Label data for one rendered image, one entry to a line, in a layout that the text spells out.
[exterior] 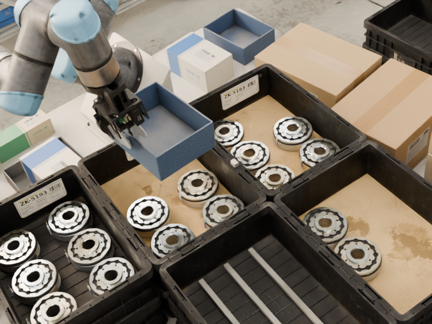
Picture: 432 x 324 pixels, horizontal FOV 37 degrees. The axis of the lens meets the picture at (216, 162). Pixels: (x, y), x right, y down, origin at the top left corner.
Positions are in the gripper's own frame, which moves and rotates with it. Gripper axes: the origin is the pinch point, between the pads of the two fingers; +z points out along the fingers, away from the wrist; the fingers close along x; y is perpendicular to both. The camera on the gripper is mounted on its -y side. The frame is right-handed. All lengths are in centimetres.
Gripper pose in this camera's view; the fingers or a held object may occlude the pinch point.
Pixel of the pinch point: (129, 139)
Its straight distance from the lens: 136.0
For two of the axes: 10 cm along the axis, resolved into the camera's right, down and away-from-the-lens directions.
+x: 7.6, -5.9, 2.6
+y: 6.1, 5.2, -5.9
